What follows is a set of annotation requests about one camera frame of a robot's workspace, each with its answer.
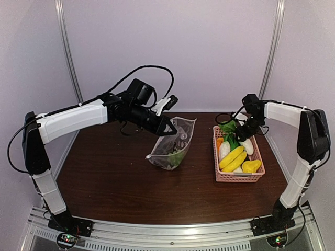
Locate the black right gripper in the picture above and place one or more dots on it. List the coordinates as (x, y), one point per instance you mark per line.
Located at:
(244, 134)

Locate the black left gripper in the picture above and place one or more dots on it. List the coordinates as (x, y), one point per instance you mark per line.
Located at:
(159, 127)

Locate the white radish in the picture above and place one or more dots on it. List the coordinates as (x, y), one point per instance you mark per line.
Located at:
(248, 146)

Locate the green leafy vegetable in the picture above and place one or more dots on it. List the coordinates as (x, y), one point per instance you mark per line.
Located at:
(228, 126)

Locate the clear zip top bag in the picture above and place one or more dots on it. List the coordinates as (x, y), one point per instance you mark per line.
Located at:
(185, 130)

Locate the green grape bunch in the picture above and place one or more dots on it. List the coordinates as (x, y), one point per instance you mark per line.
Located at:
(175, 158)

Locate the pink plastic basket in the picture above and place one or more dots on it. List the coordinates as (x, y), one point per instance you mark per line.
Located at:
(238, 175)

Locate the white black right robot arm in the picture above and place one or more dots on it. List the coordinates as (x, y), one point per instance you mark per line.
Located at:
(313, 145)

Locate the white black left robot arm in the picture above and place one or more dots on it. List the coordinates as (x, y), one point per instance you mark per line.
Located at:
(42, 129)

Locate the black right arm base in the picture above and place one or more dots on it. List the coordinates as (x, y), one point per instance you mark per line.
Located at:
(268, 225)

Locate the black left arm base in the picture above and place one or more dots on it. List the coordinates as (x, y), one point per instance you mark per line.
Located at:
(65, 222)

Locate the green bok choy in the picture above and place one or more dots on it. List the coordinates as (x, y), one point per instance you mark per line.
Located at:
(231, 139)

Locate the small napa cabbage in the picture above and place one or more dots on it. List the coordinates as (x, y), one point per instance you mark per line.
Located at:
(224, 150)

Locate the small orange fruit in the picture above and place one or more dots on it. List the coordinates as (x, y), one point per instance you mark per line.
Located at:
(219, 141)

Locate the yellow banana bunch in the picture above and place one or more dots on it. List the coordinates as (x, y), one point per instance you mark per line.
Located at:
(233, 160)

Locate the yellow lemon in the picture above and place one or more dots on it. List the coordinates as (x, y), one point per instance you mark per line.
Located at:
(251, 166)

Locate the white vegetable at front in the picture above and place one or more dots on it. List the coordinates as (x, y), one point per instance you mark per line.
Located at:
(238, 170)

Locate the right circuit board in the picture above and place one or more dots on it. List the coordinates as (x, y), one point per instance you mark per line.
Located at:
(277, 241)

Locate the circuit board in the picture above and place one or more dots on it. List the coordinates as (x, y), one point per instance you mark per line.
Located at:
(277, 241)
(66, 241)

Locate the left circuit board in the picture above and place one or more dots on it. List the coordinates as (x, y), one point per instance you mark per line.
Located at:
(66, 241)

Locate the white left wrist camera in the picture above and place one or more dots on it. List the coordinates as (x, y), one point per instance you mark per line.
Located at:
(164, 104)

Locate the right aluminium frame post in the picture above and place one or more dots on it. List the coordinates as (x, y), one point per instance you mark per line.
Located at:
(276, 34)

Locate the aluminium frame post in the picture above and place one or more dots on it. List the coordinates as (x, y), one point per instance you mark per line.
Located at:
(276, 34)
(59, 8)

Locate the aluminium front rail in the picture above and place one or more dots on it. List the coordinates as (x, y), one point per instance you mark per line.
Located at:
(230, 235)

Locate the left aluminium frame post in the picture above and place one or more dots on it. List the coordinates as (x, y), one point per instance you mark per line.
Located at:
(59, 8)

